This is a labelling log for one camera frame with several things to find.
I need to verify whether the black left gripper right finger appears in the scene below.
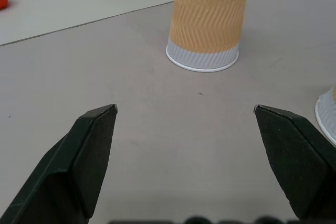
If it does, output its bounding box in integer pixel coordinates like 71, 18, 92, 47
253, 104, 336, 224

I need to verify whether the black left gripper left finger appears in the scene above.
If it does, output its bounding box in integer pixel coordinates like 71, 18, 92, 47
0, 104, 118, 224

